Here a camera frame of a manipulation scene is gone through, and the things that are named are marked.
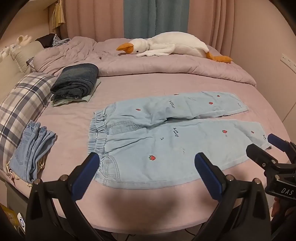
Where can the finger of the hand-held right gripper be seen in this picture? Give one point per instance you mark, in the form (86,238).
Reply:
(259,154)
(276,140)

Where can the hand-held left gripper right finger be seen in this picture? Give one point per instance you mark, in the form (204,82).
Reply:
(208,176)

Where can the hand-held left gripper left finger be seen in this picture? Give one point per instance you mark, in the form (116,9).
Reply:
(85,176)

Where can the light blue strawberry print pants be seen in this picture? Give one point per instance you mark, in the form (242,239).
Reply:
(161,148)

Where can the person's right hand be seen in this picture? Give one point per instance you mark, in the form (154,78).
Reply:
(275,208)

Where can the folded light blue jeans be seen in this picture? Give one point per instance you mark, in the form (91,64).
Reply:
(27,150)

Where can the cartoon printed cloth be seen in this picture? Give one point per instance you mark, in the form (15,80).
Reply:
(13,176)

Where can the folded pale green cloth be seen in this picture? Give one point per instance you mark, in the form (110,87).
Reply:
(92,95)

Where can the yellow box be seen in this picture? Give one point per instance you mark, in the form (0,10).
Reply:
(8,214)

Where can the bed with pink sheet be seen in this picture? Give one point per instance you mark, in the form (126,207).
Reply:
(138,95)

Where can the folded dark blue jeans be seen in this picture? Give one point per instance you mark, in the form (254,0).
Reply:
(76,78)

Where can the plaid pillow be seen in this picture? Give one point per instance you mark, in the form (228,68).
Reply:
(25,97)

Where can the pink quilt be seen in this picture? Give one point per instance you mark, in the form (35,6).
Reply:
(161,66)

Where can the white goose plush toy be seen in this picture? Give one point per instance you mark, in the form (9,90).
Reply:
(175,44)

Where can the plaid shirt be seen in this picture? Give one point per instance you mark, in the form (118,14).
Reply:
(60,41)

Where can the beige pillow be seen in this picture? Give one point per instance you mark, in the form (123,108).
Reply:
(25,53)

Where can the pink curtain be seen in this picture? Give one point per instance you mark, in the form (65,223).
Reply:
(208,20)
(94,18)

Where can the dark garment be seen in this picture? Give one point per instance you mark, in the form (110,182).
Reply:
(47,39)

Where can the white rabbit plush toy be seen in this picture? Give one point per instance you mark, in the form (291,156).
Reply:
(22,41)

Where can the pleated yellowish fabric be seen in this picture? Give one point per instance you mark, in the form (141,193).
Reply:
(58,16)

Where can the teal curtain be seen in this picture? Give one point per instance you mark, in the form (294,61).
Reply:
(152,16)

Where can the white wall socket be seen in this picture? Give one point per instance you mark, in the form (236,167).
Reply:
(288,60)

